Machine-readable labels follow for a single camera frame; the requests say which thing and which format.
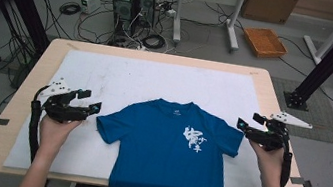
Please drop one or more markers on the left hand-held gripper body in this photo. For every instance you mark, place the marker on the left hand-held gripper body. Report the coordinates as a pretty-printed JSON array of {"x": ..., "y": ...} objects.
[{"x": 60, "y": 110}]

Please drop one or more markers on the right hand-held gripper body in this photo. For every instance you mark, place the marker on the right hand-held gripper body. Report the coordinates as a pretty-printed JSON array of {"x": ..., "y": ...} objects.
[{"x": 272, "y": 139}]

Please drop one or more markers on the blue t-shirt with white print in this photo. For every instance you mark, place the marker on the blue t-shirt with white print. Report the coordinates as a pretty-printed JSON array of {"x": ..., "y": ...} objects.
[{"x": 164, "y": 160}]

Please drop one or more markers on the person's right hand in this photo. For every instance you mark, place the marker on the person's right hand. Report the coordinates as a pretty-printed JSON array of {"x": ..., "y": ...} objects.
[{"x": 269, "y": 164}]

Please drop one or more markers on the person's left hand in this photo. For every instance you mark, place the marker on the person's left hand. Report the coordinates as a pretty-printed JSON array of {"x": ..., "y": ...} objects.
[{"x": 53, "y": 134}]

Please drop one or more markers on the grey floor mat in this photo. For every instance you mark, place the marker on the grey floor mat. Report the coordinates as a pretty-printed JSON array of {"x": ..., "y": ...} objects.
[{"x": 316, "y": 114}]

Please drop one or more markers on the white table mat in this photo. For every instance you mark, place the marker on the white table mat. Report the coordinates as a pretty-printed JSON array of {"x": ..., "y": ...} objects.
[{"x": 143, "y": 76}]

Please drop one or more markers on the orange shallow tray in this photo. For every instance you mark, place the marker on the orange shallow tray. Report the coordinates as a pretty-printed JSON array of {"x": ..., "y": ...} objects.
[{"x": 264, "y": 42}]

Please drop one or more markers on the white power supply box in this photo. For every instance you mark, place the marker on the white power supply box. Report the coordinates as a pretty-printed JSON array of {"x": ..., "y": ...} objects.
[{"x": 90, "y": 1}]

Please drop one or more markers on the black computer tower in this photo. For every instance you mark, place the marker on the black computer tower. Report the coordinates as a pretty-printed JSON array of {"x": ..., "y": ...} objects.
[
  {"x": 146, "y": 4},
  {"x": 123, "y": 4}
]

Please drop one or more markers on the large brown cardboard box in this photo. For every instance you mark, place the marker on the large brown cardboard box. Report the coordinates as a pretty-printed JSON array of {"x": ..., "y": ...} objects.
[{"x": 269, "y": 5}]

